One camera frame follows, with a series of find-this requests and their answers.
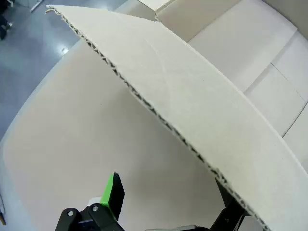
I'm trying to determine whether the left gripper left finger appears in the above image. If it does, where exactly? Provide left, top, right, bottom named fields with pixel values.
left=55, top=171, right=126, bottom=231

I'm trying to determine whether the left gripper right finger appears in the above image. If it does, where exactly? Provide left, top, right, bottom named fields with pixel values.
left=208, top=179, right=251, bottom=231

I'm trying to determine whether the large brown cardboard box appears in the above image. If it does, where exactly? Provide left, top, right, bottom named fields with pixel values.
left=45, top=0, right=308, bottom=231

